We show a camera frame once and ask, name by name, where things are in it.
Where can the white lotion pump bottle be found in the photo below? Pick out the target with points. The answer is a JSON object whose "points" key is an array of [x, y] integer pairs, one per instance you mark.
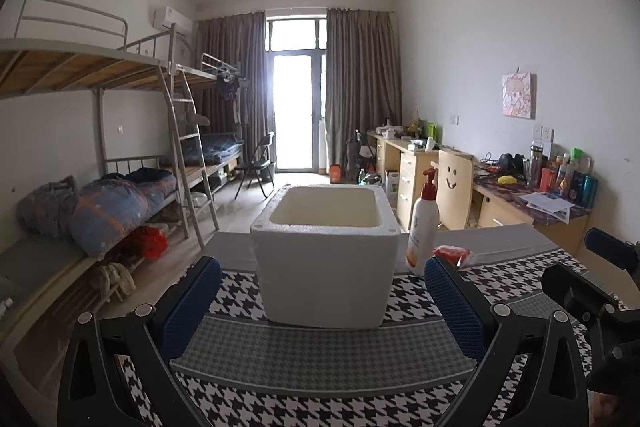
{"points": [[422, 232]]}

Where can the yellow desk object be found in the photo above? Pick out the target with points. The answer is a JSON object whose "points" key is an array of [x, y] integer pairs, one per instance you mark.
{"points": [[508, 180]]}

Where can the brown curtain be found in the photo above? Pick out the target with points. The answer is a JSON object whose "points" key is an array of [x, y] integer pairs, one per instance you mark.
{"points": [[362, 77], [235, 52]]}

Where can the small metal bunk bed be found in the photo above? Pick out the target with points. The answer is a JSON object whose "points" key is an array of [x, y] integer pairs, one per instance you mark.
{"points": [[210, 72]]}

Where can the dark blue blanket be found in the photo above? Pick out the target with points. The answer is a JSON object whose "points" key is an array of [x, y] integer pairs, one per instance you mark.
{"points": [[212, 149]]}

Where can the grey cloth bundle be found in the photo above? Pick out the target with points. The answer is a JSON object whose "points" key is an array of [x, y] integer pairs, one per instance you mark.
{"points": [[47, 207]]}

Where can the red snack packet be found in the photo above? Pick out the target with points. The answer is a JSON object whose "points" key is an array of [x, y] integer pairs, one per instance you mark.
{"points": [[450, 253]]}

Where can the large metal bunk bed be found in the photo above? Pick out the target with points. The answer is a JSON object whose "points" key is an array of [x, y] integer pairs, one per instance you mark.
{"points": [[75, 67]]}

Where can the red plastic bag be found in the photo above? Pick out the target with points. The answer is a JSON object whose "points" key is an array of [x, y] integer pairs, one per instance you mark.
{"points": [[150, 242]]}

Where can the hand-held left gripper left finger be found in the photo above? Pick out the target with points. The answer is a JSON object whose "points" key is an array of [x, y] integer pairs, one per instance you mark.
{"points": [[190, 307]]}

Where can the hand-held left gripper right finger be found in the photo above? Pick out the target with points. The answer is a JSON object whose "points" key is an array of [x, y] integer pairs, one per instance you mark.
{"points": [[455, 307]]}

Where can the pink wall picture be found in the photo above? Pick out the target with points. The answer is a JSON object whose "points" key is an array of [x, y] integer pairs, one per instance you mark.
{"points": [[518, 96]]}

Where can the orange container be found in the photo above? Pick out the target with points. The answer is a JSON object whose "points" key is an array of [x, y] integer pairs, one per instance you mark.
{"points": [[335, 173]]}

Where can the blue quilt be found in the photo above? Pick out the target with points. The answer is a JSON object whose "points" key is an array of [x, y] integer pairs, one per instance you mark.
{"points": [[120, 207]]}

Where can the white air conditioner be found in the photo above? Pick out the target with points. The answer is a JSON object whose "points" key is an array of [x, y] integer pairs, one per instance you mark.
{"points": [[172, 19]]}

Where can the black folding chair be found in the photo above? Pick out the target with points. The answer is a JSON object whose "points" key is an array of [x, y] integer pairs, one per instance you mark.
{"points": [[257, 162]]}

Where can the yellowish cloth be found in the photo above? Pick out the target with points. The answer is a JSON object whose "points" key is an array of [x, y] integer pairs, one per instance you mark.
{"points": [[112, 279]]}

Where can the glass balcony door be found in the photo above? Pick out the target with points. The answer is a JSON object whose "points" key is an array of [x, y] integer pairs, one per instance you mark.
{"points": [[295, 107]]}

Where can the wooden chair with smiley face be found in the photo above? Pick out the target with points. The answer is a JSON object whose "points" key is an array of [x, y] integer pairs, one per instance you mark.
{"points": [[455, 197]]}

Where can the row of toiletry bottles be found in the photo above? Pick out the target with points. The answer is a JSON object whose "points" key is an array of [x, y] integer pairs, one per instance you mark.
{"points": [[570, 179]]}

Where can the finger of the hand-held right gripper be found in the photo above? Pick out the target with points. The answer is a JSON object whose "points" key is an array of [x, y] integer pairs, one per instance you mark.
{"points": [[610, 247], [575, 287]]}

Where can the houndstooth tablecloth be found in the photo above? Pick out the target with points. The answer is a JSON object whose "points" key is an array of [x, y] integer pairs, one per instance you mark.
{"points": [[325, 357]]}

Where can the plain wooden desk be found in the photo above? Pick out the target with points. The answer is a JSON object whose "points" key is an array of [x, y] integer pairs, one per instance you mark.
{"points": [[410, 172]]}

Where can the wooden desk with printed cover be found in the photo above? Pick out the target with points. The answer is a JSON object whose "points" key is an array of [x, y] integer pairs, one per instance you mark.
{"points": [[505, 212]]}

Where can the printed papers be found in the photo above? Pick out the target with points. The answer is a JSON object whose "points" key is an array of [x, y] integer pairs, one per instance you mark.
{"points": [[547, 203]]}

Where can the black headphones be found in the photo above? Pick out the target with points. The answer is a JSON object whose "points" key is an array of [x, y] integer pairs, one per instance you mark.
{"points": [[510, 164]]}

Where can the hanging dark clothes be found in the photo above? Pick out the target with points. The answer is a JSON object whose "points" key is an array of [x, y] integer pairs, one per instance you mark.
{"points": [[230, 89]]}

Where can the white trash bin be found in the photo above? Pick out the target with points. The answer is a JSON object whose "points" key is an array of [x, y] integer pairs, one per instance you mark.
{"points": [[370, 179]]}

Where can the white foam box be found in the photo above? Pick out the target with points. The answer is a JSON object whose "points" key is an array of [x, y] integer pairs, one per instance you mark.
{"points": [[325, 277]]}

